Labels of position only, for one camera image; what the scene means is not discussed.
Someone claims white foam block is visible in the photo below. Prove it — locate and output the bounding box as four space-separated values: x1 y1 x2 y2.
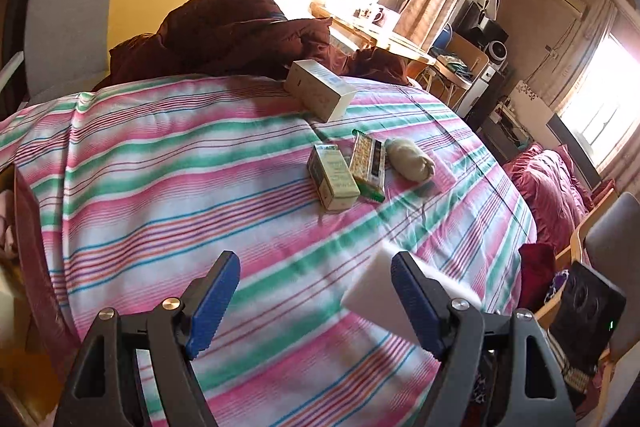
339 239 484 347

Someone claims gold metal tray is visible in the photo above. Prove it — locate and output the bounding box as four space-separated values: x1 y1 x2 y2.
1 164 79 426

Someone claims wooden chair grey seat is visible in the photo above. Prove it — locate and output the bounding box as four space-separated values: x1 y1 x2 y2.
536 193 639 426

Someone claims pink quilted bedding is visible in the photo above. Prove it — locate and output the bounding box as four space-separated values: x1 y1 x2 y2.
502 143 616 254

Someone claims small green medicine box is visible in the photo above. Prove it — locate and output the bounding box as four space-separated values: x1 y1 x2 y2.
307 144 360 212

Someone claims striped pink green tablecloth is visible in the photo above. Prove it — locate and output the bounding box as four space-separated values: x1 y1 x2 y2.
1 76 537 426

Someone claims wooden desk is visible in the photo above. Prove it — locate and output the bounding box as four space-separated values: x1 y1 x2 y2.
309 1 489 108

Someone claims beige box with blue stripe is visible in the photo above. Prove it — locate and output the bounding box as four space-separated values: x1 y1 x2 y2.
284 60 357 122

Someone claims white desk fan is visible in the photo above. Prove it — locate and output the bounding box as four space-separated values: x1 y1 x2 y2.
484 40 508 68

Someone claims grey office chair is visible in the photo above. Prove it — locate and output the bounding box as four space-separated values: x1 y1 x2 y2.
1 0 110 117

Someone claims maroon quilted jacket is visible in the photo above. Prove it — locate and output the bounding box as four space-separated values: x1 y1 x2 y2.
94 0 409 90

